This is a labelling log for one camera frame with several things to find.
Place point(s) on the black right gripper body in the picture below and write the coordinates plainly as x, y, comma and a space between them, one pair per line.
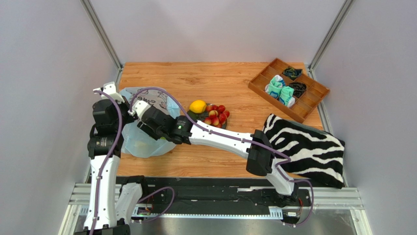
143, 120

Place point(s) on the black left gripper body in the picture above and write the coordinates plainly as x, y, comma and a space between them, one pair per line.
125, 117

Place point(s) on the light blue printed plastic bag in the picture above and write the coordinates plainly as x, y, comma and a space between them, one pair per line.
136, 141

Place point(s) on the red strawberry bunch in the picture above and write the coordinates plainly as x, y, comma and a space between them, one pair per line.
216, 116

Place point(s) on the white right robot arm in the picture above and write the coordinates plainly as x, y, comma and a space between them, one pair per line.
262, 159

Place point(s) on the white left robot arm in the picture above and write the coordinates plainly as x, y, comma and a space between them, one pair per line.
108, 215

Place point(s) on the black fruit plate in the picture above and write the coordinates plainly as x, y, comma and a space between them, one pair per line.
196, 117

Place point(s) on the yellow lemon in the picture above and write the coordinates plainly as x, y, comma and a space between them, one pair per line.
198, 106

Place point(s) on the teal white sock left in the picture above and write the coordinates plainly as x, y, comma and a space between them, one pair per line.
275, 86

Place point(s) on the teal white sock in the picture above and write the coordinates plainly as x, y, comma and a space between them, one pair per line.
286, 97
275, 86

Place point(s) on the teal white sock right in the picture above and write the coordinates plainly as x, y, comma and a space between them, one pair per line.
286, 97

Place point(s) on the dark patterned rolled sock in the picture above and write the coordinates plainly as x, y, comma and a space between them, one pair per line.
292, 73

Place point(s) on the black rolled sock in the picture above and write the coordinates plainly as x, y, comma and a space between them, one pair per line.
299, 89

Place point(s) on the zebra striped cloth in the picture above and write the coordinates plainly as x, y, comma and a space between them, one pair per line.
314, 153

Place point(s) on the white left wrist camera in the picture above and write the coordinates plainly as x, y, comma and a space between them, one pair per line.
111, 89

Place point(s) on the left corner aluminium post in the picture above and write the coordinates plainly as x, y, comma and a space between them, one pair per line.
93, 16

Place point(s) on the corner aluminium post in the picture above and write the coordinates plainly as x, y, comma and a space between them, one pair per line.
93, 16
341, 15

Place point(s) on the right corner aluminium post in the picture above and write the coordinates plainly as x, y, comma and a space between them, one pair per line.
341, 15

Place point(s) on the aluminium frame rail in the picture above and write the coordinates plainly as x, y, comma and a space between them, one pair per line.
332, 212

